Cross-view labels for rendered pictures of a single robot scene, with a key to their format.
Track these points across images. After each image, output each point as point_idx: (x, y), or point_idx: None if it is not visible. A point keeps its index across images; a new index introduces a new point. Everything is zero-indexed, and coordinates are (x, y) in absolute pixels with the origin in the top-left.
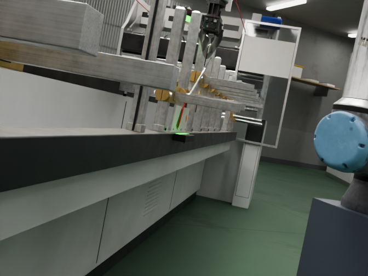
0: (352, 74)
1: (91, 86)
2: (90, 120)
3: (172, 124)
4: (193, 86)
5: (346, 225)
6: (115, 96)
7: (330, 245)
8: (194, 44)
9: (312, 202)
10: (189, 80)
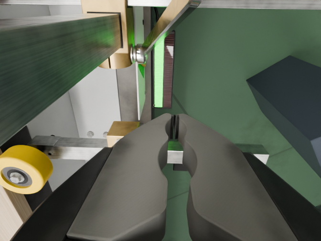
0: None
1: None
2: (70, 160)
3: (144, 103)
4: (144, 53)
5: (314, 162)
6: (30, 123)
7: (300, 143)
8: (28, 115)
9: (307, 139)
10: (111, 22)
